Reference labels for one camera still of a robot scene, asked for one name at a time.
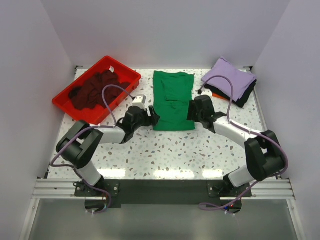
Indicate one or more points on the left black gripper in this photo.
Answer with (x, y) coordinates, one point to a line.
(151, 120)

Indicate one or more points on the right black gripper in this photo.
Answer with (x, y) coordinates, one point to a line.
(191, 115)

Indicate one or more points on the green t shirt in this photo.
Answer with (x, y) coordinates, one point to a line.
(172, 94)

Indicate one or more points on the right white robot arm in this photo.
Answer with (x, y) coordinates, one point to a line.
(264, 156)

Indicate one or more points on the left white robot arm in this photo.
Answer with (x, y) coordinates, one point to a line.
(77, 147)

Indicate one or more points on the folded orange t shirt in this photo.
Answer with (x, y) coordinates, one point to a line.
(218, 96)

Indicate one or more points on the folded black t shirt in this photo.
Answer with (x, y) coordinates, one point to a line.
(241, 101)

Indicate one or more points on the red plastic bin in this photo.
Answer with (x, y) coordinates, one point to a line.
(112, 95)

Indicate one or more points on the folded lilac t shirt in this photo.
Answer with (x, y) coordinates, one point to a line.
(241, 81)

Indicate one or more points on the dark red t shirt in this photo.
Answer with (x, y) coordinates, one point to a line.
(89, 95)

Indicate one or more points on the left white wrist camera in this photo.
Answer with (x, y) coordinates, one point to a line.
(139, 101)

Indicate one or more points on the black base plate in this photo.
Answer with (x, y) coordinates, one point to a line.
(157, 192)

